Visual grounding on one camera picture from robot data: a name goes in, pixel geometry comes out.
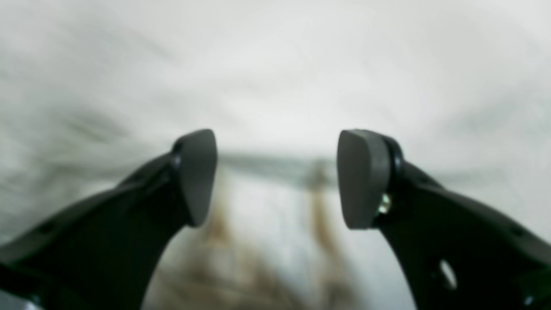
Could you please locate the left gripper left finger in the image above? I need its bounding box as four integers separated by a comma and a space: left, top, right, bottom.
0, 129, 218, 310

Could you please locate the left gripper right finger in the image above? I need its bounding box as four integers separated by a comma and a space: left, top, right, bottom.
337, 129, 551, 310

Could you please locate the grey t-shirt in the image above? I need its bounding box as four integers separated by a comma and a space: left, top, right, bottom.
1, 0, 550, 310

